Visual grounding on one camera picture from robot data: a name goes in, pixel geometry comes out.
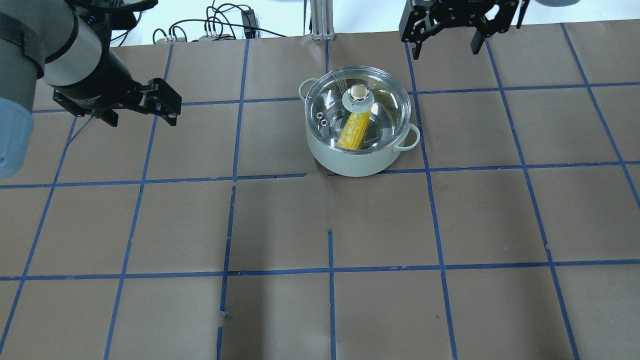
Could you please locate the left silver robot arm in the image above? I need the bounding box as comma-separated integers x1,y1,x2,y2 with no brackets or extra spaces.
0,0,182,179

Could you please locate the yellow corn cob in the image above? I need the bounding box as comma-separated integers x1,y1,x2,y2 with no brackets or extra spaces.
337,110,371,150

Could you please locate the black power adapter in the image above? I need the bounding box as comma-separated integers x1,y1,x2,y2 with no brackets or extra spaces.
241,9,258,39

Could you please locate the glass pot lid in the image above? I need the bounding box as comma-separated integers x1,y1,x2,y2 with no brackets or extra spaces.
298,65,412,155

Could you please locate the aluminium frame post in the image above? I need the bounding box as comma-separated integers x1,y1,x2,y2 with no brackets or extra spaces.
310,0,336,41

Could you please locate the white pot with steel rim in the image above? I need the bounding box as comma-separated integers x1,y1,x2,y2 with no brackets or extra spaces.
298,65,421,177

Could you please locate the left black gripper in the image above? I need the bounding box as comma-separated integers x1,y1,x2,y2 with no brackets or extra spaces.
52,50,182,127

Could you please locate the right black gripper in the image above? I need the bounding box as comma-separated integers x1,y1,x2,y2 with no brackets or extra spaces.
398,0,523,60

